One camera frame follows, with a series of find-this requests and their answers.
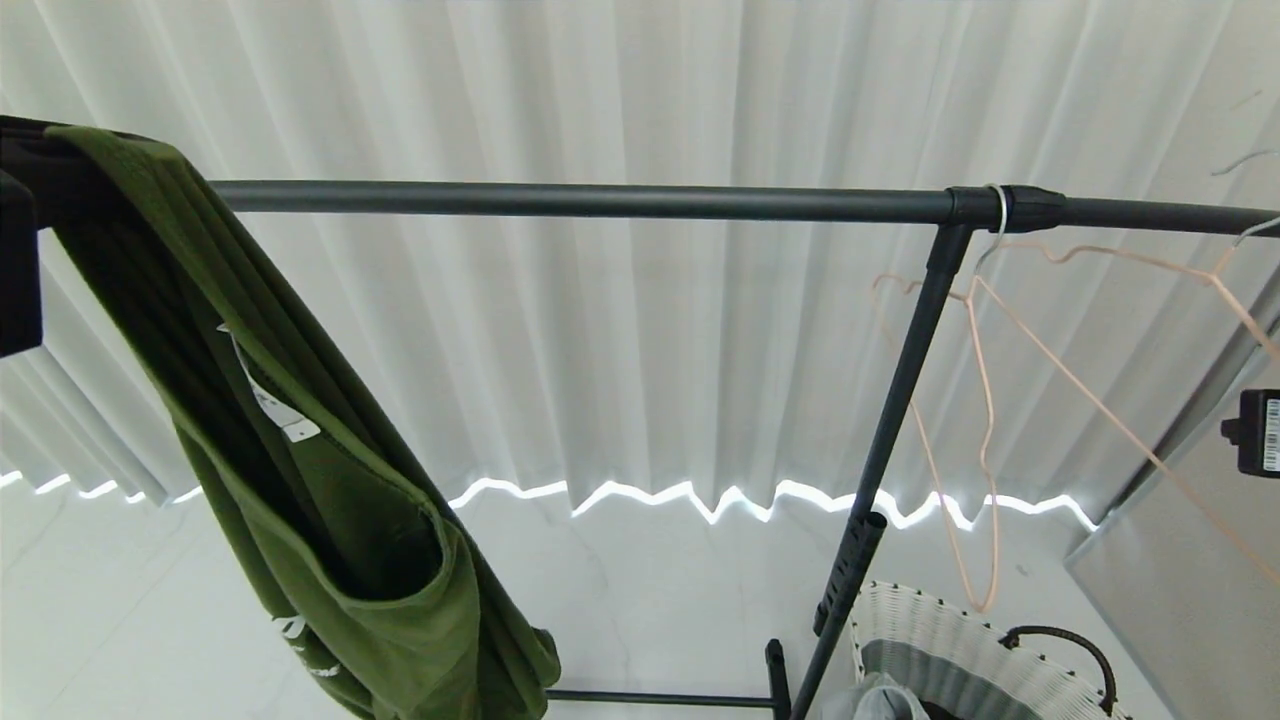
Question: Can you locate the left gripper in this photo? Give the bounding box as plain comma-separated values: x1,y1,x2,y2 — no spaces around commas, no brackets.
0,115,77,358

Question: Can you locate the green printed shirt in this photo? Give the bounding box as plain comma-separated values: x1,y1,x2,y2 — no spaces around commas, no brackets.
42,125,563,720

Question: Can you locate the black clothes rack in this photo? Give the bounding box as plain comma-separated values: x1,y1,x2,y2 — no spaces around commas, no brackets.
205,180,1280,720

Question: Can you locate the white laundry basket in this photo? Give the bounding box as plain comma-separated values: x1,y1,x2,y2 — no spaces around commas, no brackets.
848,582,1133,720

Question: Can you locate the white curtain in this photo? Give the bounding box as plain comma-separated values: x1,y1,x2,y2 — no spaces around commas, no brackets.
0,0,1280,529

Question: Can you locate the pale grey garment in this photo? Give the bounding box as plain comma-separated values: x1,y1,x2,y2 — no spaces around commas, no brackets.
822,672,933,720

